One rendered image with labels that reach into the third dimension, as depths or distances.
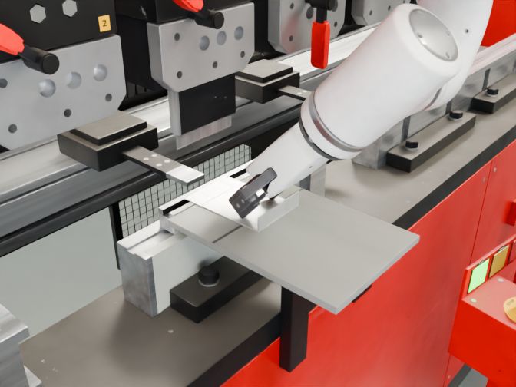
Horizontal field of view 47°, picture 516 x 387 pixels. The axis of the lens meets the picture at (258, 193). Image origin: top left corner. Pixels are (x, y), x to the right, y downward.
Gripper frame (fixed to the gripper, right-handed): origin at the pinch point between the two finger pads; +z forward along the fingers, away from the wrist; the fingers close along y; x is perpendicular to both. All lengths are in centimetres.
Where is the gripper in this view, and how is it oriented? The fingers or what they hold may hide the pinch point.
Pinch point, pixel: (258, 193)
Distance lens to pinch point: 77.4
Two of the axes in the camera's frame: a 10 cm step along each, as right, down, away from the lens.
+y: -6.2, 3.8, -6.8
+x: 5.9, 8.0, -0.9
